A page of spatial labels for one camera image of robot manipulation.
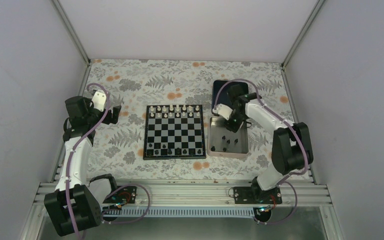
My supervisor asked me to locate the dark blue tin lid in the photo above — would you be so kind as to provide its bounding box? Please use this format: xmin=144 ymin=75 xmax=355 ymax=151
xmin=211 ymin=80 xmax=249 ymax=116

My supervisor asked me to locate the metal tin tray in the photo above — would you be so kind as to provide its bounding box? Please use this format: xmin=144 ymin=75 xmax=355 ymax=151
xmin=207 ymin=116 xmax=250 ymax=159

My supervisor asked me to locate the black white chessboard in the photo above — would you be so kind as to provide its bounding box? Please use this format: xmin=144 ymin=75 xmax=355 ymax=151
xmin=143 ymin=114 xmax=207 ymax=161

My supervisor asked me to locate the black chess piece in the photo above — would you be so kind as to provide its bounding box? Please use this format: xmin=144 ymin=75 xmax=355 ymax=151
xmin=174 ymin=147 xmax=182 ymax=156

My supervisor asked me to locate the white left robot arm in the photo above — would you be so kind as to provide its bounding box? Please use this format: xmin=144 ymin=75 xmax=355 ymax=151
xmin=43 ymin=91 xmax=121 ymax=237

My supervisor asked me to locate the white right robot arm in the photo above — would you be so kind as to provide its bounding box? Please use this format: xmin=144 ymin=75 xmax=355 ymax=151
xmin=217 ymin=84 xmax=314 ymax=204

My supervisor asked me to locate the white chess piece row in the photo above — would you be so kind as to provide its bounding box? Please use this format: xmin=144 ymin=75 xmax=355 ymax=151
xmin=146 ymin=104 xmax=203 ymax=119

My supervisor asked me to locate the floral patterned table mat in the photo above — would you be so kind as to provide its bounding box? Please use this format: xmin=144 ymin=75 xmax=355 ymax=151
xmin=87 ymin=59 xmax=293 ymax=182

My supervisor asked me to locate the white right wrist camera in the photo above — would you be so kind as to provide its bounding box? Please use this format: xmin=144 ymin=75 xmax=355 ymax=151
xmin=212 ymin=103 xmax=233 ymax=120

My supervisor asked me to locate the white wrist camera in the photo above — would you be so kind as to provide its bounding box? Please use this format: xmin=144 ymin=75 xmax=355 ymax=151
xmin=91 ymin=91 xmax=107 ymax=112
xmin=212 ymin=103 xmax=233 ymax=120

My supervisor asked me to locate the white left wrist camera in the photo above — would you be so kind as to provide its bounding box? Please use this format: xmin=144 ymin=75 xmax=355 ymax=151
xmin=91 ymin=91 xmax=107 ymax=112

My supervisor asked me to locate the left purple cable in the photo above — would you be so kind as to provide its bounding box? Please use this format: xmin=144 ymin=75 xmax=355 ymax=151
xmin=64 ymin=82 xmax=112 ymax=240

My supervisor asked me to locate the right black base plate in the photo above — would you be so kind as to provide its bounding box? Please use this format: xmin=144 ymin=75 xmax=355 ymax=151
xmin=233 ymin=186 xmax=283 ymax=205

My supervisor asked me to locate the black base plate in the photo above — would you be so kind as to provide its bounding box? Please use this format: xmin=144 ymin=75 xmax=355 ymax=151
xmin=103 ymin=186 xmax=137 ymax=208
xmin=233 ymin=186 xmax=283 ymax=205

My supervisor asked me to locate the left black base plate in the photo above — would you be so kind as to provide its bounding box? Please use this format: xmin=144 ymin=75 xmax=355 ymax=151
xmin=103 ymin=186 xmax=137 ymax=208

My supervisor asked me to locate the aluminium rail frame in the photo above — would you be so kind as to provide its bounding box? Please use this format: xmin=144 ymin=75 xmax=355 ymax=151
xmin=32 ymin=178 xmax=333 ymax=208

